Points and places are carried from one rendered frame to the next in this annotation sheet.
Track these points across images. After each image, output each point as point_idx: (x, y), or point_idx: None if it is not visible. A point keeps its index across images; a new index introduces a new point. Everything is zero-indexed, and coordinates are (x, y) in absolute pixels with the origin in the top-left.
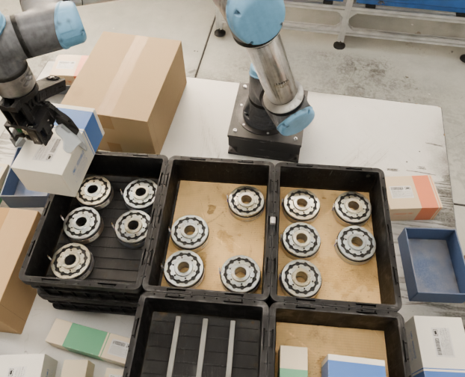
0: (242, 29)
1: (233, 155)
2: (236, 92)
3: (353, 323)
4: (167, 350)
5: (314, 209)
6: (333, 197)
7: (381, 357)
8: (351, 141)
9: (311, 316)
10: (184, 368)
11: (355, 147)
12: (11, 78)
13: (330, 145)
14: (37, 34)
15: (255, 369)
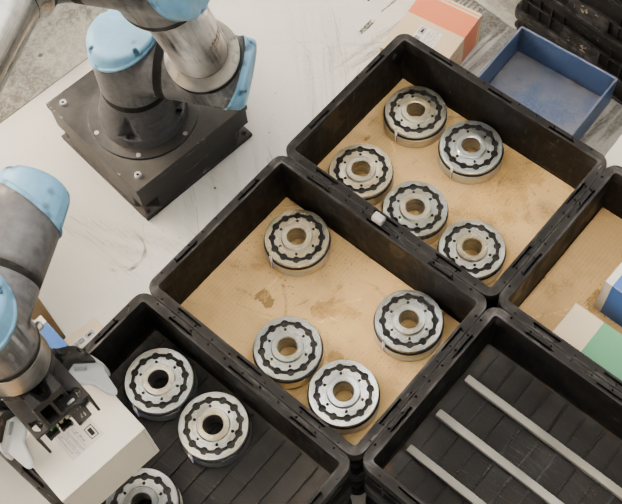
0: (189, 4)
1: (158, 215)
2: (33, 127)
3: (575, 231)
4: (446, 494)
5: (382, 161)
6: (375, 127)
7: None
8: (275, 39)
9: (539, 269)
10: (488, 485)
11: (291, 43)
12: (38, 345)
13: (258, 72)
14: (37, 247)
15: (549, 392)
